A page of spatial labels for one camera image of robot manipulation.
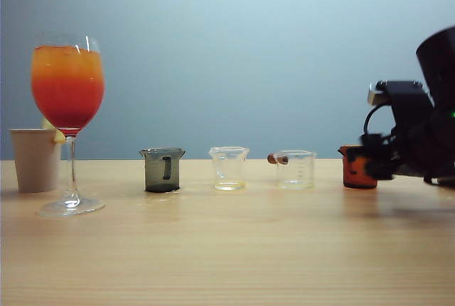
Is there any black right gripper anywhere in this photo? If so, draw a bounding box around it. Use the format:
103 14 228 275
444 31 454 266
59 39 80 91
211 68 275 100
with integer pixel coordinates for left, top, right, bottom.
358 94 441 181

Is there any amber glass measuring cup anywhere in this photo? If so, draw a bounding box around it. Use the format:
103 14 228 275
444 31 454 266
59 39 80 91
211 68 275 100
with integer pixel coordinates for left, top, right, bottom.
336 144 378 190

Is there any clear glass measuring cup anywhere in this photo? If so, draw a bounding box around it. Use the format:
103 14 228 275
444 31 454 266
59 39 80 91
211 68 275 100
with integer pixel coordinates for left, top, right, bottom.
275 149 318 191
208 146 251 192

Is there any grey glass measuring cup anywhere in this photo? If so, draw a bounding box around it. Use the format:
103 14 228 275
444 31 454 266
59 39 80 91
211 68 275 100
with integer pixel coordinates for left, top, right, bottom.
138 147 188 194

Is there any brown paper cup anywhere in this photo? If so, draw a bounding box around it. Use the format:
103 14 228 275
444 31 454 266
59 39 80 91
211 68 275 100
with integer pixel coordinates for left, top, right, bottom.
9 127 62 194

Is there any small brown cylinder piece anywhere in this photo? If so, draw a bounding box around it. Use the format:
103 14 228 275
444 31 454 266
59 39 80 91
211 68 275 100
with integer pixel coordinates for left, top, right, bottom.
266 153 290 167

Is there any wine glass with orange drink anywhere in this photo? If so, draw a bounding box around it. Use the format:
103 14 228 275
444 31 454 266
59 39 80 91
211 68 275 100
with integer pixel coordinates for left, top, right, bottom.
30 31 107 218

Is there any yellow lemon slice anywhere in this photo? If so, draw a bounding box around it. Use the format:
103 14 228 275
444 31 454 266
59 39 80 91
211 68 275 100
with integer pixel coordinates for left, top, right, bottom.
41 117 68 144

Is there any black cable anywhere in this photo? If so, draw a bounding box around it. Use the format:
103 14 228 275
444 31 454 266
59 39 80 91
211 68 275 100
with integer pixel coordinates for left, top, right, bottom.
362 104 392 139

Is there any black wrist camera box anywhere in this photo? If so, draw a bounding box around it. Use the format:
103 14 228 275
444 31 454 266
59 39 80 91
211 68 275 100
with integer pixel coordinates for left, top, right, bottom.
367 79 429 107

